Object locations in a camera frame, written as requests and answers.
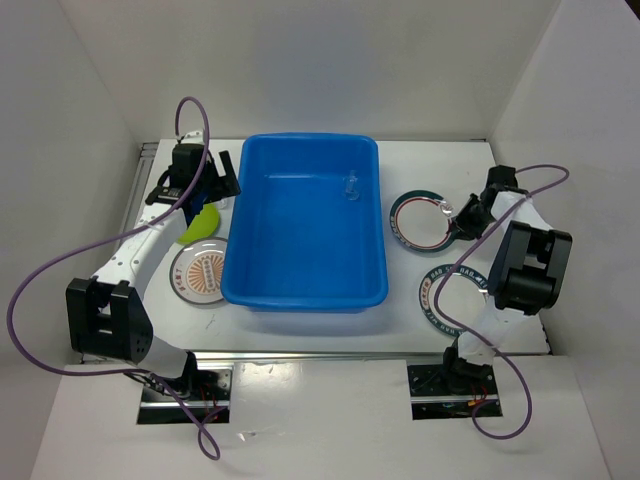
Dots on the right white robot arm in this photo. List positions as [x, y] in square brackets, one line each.
[525, 277]

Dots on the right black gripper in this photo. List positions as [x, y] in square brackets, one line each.
[467, 230]

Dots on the green plastic plate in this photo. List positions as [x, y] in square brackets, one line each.
[202, 226]

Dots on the orange sunburst pattern plate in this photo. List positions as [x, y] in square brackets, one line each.
[196, 271]

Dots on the green red rimmed plate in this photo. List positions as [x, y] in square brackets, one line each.
[422, 220]

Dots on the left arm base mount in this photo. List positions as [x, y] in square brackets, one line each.
[209, 401]

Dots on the dark green lettered plate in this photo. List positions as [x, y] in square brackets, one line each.
[462, 298]

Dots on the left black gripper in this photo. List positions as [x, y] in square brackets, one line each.
[225, 186]

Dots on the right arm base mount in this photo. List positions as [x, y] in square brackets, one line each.
[431, 397]

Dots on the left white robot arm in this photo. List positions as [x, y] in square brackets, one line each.
[106, 315]

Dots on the blue plastic bin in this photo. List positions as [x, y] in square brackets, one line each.
[295, 242]

